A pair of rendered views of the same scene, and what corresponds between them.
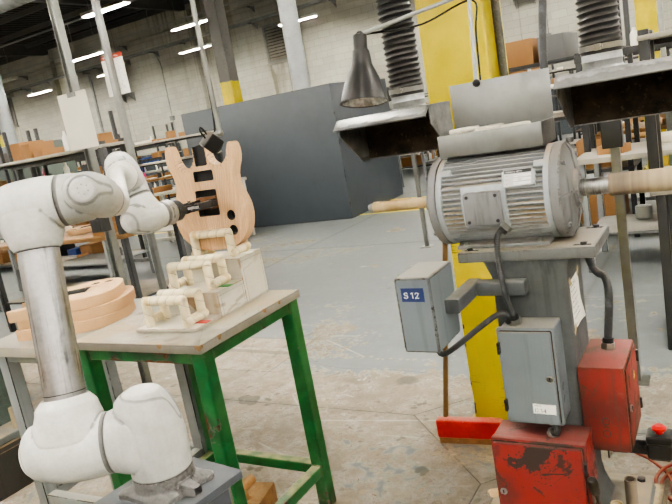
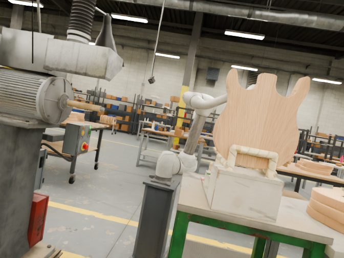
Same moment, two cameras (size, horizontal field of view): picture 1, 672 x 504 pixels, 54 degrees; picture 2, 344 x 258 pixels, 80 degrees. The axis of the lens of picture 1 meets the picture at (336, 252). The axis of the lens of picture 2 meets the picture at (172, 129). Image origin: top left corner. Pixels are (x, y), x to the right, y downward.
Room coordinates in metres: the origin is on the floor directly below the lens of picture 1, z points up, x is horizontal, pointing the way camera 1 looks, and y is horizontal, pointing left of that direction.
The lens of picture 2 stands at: (3.17, -0.28, 1.27)
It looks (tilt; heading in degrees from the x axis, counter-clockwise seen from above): 3 degrees down; 153
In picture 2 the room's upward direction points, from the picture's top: 11 degrees clockwise
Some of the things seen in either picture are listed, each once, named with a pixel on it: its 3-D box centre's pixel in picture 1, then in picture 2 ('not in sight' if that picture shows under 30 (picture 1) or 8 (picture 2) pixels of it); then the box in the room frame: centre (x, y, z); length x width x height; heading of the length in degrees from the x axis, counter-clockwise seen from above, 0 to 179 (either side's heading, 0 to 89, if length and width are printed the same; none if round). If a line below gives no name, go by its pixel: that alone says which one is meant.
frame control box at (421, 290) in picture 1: (457, 312); (65, 141); (1.66, -0.28, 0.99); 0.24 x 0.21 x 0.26; 58
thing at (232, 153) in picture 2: not in sight; (231, 159); (2.54, 0.34, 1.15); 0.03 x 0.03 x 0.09
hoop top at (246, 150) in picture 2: not in sight; (253, 152); (2.58, 0.42, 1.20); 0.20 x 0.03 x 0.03; 61
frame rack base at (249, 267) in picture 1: (225, 276); (241, 190); (2.54, 0.44, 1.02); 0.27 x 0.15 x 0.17; 62
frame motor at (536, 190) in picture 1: (503, 196); (31, 95); (1.82, -0.48, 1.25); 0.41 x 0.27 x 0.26; 58
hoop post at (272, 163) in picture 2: not in sight; (271, 167); (2.62, 0.49, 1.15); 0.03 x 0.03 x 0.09
